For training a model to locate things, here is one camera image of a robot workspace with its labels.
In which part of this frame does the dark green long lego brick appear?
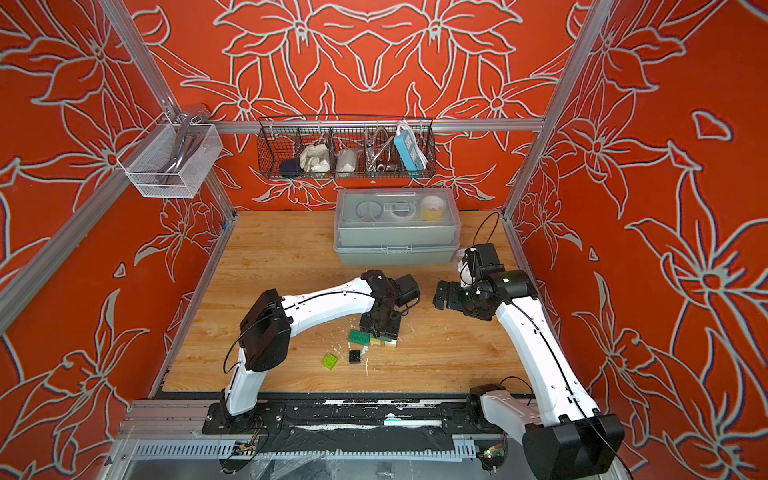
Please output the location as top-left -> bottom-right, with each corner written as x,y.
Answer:
369,334 -> 397,344

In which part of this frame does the lime green lego brick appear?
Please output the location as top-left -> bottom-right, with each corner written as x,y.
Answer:
321,354 -> 338,370

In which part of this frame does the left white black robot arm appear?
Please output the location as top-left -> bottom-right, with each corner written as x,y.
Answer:
220,270 -> 421,418

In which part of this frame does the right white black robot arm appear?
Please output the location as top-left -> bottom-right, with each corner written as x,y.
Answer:
433,243 -> 625,479

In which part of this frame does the clear tape roll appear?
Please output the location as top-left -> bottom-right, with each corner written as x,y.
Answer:
454,247 -> 475,282

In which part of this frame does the grey plastic storage box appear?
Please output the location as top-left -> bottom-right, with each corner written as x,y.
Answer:
334,188 -> 461,266

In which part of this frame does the blue white box in basket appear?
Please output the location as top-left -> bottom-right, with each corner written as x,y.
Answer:
394,128 -> 426,173

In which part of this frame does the white crumpled bag in basket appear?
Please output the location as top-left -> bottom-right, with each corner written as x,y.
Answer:
299,144 -> 331,174

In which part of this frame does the white cable duct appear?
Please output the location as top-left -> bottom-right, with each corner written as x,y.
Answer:
130,439 -> 476,462

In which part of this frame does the black wire basket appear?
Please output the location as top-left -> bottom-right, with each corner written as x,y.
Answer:
256,114 -> 437,180

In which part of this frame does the clear plastic wall bin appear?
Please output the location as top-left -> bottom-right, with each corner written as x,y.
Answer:
118,120 -> 223,199

